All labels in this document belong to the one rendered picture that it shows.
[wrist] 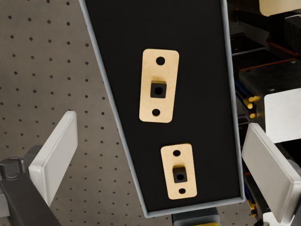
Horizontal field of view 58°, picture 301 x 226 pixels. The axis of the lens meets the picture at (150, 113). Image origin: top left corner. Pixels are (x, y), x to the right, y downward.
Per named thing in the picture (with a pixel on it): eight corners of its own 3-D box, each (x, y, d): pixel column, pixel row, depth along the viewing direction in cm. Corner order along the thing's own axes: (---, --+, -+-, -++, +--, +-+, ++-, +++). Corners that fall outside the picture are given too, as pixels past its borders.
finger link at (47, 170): (47, 212, 15) (33, 212, 15) (78, 145, 21) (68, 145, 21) (42, 167, 14) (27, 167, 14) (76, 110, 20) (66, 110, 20)
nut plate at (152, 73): (171, 121, 32) (172, 126, 31) (139, 119, 32) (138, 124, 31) (179, 50, 29) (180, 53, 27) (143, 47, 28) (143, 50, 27)
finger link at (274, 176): (293, 182, 14) (307, 183, 14) (248, 122, 20) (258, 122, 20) (277, 225, 15) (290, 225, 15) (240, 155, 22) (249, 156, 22)
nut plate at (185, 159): (196, 194, 37) (198, 201, 36) (169, 198, 37) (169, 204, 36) (190, 141, 33) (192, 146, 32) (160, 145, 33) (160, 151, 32)
